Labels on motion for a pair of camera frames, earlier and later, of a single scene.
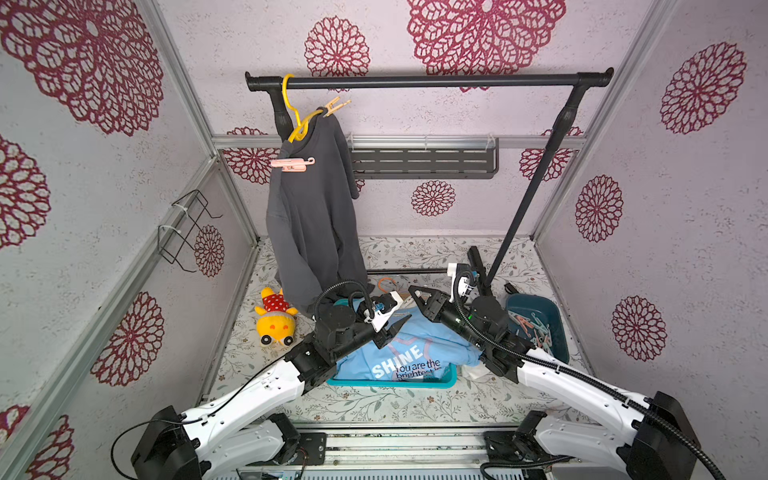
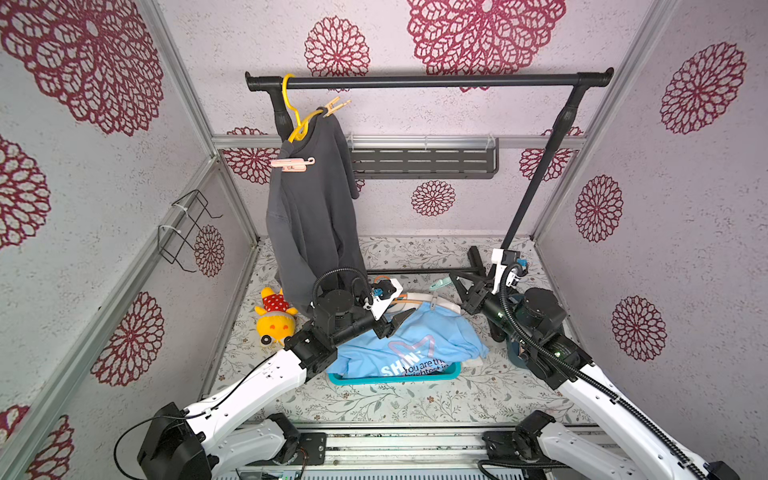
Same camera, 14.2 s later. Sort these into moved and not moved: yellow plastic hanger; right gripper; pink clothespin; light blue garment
Moved: right gripper
Not moved: yellow plastic hanger; light blue garment; pink clothespin
